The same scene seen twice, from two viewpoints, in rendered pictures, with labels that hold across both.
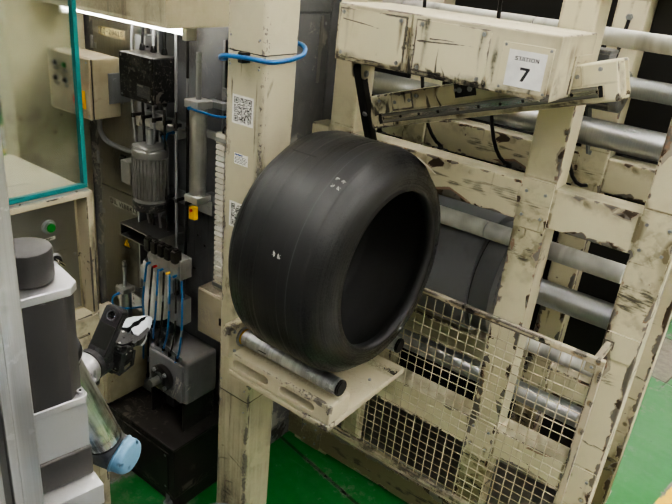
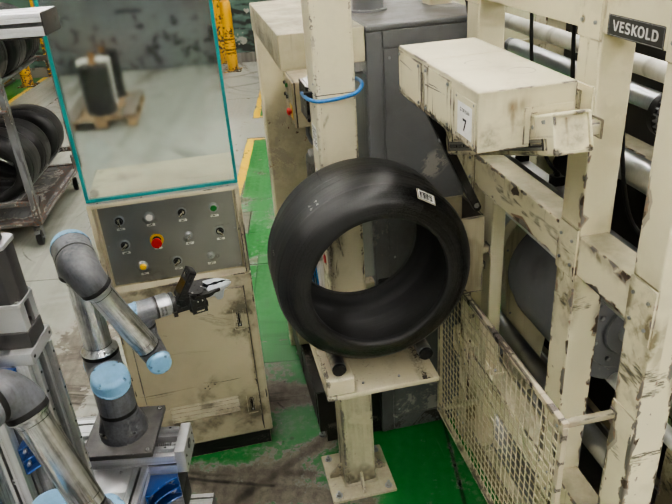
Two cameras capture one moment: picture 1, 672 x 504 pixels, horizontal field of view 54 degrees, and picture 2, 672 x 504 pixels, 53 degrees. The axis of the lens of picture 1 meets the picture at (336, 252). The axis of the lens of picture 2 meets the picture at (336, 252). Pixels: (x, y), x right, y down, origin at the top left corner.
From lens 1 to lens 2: 129 cm
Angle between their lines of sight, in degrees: 40
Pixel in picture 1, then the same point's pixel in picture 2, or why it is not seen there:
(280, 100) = (339, 129)
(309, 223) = (287, 233)
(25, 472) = not seen: outside the picture
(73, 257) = (233, 230)
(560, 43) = (477, 99)
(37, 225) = (204, 205)
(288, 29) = (340, 73)
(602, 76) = (545, 129)
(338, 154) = (334, 180)
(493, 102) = not seen: hidden behind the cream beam
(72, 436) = (16, 324)
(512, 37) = (459, 89)
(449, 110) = not seen: hidden behind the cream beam
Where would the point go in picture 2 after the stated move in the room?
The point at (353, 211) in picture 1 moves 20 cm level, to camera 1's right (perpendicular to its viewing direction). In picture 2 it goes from (315, 229) to (371, 248)
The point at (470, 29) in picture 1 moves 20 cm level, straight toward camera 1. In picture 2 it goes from (442, 78) to (383, 95)
